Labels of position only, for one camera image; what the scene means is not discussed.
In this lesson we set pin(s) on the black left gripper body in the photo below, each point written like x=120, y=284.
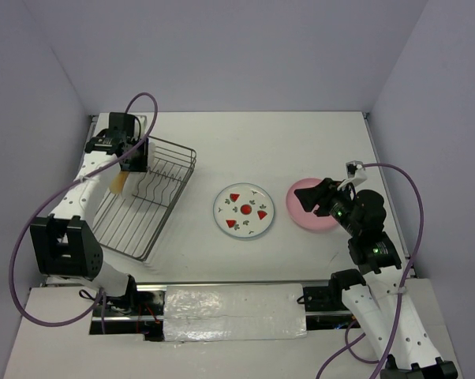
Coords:
x=139, y=162

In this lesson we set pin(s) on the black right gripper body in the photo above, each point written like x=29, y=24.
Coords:
x=339, y=203

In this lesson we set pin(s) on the pink plate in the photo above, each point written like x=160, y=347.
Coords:
x=306, y=220

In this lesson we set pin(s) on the white plate blue rim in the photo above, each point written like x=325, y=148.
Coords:
x=131, y=180

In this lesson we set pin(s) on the white strawberry pattern plate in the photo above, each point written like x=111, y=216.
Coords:
x=243, y=211

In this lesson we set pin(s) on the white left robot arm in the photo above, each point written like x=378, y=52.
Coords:
x=64, y=243

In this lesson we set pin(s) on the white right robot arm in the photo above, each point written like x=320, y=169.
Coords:
x=374, y=291

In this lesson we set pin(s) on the yellow plate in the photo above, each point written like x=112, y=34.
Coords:
x=118, y=183

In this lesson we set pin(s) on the silver foil tape cover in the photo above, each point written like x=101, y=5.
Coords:
x=233, y=312

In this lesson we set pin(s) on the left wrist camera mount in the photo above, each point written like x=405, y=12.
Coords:
x=141, y=122

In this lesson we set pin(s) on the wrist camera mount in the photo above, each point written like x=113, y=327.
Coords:
x=141, y=122
x=356, y=175

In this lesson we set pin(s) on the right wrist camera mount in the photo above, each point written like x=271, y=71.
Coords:
x=356, y=175

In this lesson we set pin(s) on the metal wire dish rack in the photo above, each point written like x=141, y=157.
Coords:
x=131, y=226

